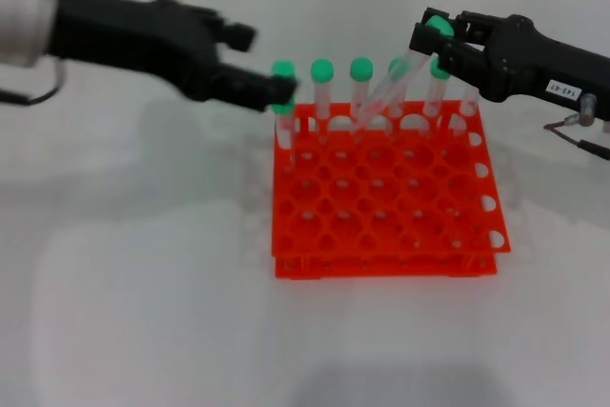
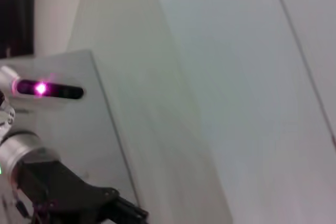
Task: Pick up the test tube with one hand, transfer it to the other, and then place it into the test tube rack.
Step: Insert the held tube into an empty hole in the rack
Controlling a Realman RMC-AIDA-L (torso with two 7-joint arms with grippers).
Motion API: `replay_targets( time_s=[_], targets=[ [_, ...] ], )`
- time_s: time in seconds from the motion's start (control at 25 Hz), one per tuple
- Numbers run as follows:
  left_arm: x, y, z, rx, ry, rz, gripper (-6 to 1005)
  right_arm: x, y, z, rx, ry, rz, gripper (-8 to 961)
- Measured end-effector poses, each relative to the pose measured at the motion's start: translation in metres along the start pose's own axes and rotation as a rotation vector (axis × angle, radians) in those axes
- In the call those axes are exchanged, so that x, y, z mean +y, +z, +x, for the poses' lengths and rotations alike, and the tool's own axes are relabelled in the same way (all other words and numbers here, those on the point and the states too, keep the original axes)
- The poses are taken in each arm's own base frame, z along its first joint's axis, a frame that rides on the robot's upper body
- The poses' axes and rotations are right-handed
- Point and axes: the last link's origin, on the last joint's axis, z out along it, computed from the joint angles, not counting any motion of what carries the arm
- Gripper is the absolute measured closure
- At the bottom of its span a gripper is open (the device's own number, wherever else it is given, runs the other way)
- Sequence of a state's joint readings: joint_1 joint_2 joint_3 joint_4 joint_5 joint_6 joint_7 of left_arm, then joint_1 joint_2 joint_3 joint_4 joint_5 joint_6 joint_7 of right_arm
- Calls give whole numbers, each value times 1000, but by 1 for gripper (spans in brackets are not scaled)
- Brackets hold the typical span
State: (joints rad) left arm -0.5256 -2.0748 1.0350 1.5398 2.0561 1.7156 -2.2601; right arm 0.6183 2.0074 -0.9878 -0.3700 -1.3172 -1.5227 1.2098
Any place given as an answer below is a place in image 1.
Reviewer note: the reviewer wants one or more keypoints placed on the silver metal connector plug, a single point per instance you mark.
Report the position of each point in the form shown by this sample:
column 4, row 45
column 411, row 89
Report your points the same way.
column 587, row 109

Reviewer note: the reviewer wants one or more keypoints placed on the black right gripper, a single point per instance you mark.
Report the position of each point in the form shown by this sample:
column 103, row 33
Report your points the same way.
column 524, row 68

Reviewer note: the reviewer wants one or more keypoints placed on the clear green-capped test tube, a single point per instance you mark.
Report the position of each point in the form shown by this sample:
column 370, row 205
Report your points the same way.
column 322, row 70
column 286, row 130
column 361, row 68
column 437, row 72
column 468, row 104
column 438, row 26
column 394, row 68
column 284, row 67

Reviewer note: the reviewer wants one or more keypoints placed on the orange plastic test tube rack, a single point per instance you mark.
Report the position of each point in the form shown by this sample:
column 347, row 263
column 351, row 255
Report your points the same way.
column 357, row 197

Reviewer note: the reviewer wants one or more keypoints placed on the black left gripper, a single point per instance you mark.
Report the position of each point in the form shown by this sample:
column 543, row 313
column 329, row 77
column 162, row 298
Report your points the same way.
column 133, row 40

